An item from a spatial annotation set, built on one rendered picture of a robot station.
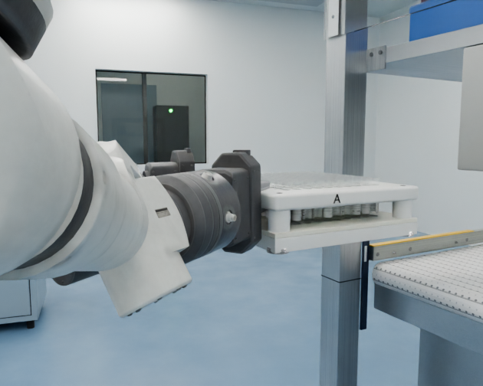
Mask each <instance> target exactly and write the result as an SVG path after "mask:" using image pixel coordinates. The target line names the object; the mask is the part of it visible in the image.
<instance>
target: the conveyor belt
mask: <svg viewBox="0 0 483 386"><path fill-rule="evenodd" d="M372 278H373V282H374V283H375V284H378V285H380V286H384V287H386V288H388V289H391V290H394V291H396V292H398V293H402V294H404V295H407V296H410V297H412V298H415V299H418V300H421V301H423V302H425V303H429V304H431V305H434V306H437V307H439V308H442V309H445V310H448V311H449V312H453V313H455V314H458V315H460V316H464V317H466V318H469V319H472V320H475V321H476V322H480V323H482V324H483V244H479V245H475V246H470V247H462V248H458V249H453V250H445V251H440V252H435V253H431V254H423V255H418V256H414V257H405V258H401V259H396V260H388V261H383V262H379V263H378V264H377V265H376V266H375V267H374V268H373V272H372Z"/></svg>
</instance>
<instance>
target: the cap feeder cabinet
mask: <svg viewBox="0 0 483 386"><path fill-rule="evenodd" d="M46 292H47V289H46V279H39V280H0V324H5V323H13V322H25V321H27V329H33V328H34V327H35V320H38V318H39V315H40V312H41V307H42V305H43V302H44V298H45V294H46Z"/></svg>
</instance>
